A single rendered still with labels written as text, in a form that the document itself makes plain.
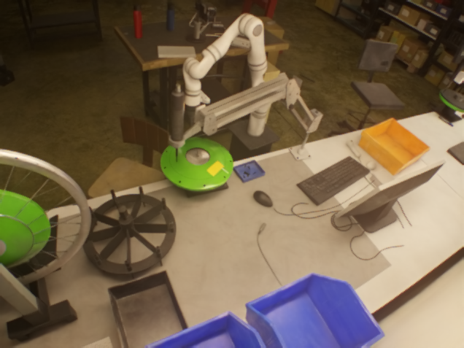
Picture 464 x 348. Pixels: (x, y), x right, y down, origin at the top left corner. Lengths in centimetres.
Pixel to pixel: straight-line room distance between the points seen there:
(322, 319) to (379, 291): 56
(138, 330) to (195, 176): 60
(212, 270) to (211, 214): 26
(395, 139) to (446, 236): 73
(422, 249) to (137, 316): 129
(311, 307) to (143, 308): 57
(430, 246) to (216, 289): 106
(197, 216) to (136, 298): 42
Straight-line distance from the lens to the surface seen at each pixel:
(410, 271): 151
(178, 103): 84
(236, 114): 104
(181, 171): 121
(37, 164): 69
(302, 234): 134
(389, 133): 219
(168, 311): 110
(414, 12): 661
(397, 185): 129
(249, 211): 133
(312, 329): 83
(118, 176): 185
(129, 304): 112
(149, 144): 185
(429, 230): 174
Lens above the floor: 197
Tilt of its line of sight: 47 degrees down
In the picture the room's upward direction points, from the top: 11 degrees clockwise
